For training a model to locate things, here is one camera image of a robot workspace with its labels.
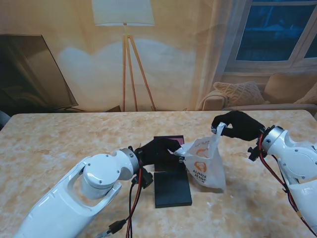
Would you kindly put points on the tripod floor lamp white shade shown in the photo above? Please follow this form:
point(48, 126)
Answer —
point(123, 12)

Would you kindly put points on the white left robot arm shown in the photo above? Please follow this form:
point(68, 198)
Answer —
point(74, 198)

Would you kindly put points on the black gift box pink inside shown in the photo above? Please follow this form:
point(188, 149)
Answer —
point(178, 140)

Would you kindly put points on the white plastic bag orange logo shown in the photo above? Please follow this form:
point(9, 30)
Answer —
point(210, 173)

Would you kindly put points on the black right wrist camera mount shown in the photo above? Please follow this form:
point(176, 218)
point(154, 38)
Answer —
point(255, 153)

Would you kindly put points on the dark grey chair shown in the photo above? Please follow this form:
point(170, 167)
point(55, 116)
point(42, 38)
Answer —
point(3, 119)

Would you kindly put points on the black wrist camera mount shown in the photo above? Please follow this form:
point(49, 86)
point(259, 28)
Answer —
point(255, 153)
point(146, 179)

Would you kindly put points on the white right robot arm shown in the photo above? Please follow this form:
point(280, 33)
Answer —
point(297, 161)

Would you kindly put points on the black gift box lid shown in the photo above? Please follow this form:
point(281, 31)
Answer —
point(172, 191)

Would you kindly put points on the plain beige pillow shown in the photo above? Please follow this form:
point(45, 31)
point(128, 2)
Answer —
point(287, 86)

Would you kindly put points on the sheer cream curtain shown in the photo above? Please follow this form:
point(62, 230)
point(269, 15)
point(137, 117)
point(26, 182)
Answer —
point(210, 49)

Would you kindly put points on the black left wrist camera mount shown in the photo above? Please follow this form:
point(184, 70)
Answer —
point(146, 179)

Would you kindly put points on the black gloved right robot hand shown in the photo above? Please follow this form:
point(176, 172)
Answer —
point(244, 127)

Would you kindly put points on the white framed window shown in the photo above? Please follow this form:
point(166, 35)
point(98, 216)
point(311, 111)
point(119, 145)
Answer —
point(267, 37)

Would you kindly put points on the cream knitted pillow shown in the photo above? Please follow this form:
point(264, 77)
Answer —
point(240, 93)
point(309, 98)

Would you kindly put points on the beige sofa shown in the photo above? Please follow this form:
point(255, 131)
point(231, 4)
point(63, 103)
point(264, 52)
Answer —
point(213, 100)

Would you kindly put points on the dark flat television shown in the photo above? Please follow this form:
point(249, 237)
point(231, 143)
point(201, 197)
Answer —
point(24, 74)

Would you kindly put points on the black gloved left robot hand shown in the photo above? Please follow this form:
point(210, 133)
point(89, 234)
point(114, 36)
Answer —
point(156, 153)

